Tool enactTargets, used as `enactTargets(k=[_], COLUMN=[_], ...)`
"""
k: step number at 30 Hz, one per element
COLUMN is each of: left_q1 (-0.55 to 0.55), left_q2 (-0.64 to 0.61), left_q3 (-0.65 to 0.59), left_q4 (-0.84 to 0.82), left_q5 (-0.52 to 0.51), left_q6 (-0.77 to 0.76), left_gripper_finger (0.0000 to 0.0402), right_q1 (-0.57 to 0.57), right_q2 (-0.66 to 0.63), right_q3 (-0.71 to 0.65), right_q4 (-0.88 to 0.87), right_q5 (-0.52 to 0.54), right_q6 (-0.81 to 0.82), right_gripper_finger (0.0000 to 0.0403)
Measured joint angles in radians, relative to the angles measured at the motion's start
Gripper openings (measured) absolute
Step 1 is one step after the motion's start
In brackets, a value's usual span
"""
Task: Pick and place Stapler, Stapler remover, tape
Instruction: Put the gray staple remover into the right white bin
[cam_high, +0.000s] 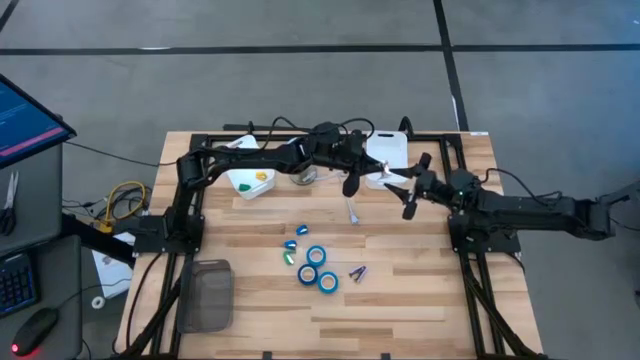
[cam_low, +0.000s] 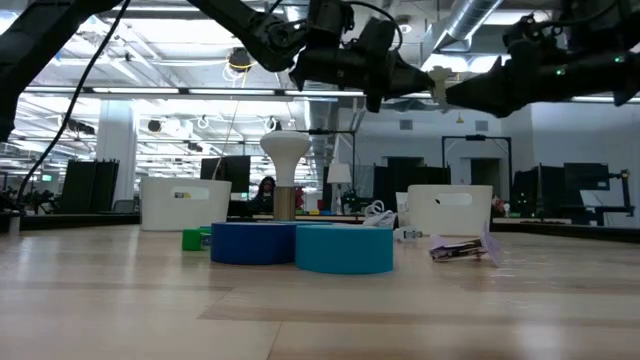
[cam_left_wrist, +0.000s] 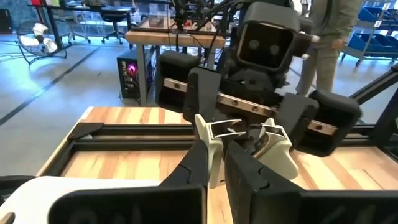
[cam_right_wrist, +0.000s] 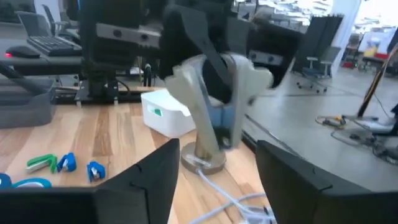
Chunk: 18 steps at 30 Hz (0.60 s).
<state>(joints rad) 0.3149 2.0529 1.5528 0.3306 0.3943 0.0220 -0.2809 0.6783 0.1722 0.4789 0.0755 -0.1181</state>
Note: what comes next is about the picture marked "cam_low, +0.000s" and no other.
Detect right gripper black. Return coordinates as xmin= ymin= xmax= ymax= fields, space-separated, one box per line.
xmin=444 ymin=47 xmax=576 ymax=119

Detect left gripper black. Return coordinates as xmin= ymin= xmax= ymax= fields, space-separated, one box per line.
xmin=289 ymin=48 xmax=435 ymax=114

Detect purple staple remover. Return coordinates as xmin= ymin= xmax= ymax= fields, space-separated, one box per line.
xmin=428 ymin=219 xmax=503 ymax=269

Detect light blue tape roll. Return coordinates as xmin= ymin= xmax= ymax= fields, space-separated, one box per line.
xmin=294 ymin=224 xmax=395 ymax=276

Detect dark blue tape roll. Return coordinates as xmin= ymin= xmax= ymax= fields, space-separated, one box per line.
xmin=210 ymin=221 xmax=301 ymax=266

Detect green mini stapler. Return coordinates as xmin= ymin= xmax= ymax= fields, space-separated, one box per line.
xmin=181 ymin=227 xmax=214 ymax=252

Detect black partition panel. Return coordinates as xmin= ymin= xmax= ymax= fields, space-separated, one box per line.
xmin=60 ymin=158 xmax=121 ymax=215
xmin=372 ymin=157 xmax=451 ymax=214

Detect white shade table lamp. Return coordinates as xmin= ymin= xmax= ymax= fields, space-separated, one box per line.
xmin=326 ymin=162 xmax=353 ymax=215

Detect white plastic bin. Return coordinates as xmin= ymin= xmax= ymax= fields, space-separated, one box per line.
xmin=407 ymin=184 xmax=494 ymax=237

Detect black background robot station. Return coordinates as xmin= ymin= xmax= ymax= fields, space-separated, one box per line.
xmin=512 ymin=162 xmax=637 ymax=226

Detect white mushroom lamp brass base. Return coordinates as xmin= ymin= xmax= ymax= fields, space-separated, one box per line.
xmin=259 ymin=130 xmax=312 ymax=222

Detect hanging black round device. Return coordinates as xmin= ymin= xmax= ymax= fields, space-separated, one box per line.
xmin=227 ymin=46 xmax=257 ymax=72

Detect person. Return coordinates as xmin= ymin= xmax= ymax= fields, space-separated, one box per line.
xmin=251 ymin=175 xmax=277 ymax=215

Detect black background monitor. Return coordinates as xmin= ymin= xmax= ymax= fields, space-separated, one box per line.
xmin=199 ymin=155 xmax=252 ymax=194

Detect white cutting board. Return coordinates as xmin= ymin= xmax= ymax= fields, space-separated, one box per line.
xmin=139 ymin=176 xmax=234 ymax=232

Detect black background rig frame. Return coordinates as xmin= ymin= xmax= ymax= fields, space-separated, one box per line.
xmin=441 ymin=133 xmax=514 ymax=187

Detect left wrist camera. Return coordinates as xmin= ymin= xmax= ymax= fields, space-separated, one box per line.
xmin=355 ymin=17 xmax=401 ymax=52

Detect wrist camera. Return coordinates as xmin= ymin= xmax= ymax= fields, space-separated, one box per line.
xmin=502 ymin=12 xmax=569 ymax=54
xmin=355 ymin=17 xmax=401 ymax=52

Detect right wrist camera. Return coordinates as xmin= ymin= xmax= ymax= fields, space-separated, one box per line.
xmin=502 ymin=12 xmax=569 ymax=54

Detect white lamp power cable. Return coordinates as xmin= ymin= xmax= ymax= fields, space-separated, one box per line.
xmin=362 ymin=199 xmax=424 ymax=244

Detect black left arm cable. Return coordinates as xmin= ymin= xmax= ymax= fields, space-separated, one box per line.
xmin=16 ymin=0 xmax=132 ymax=201

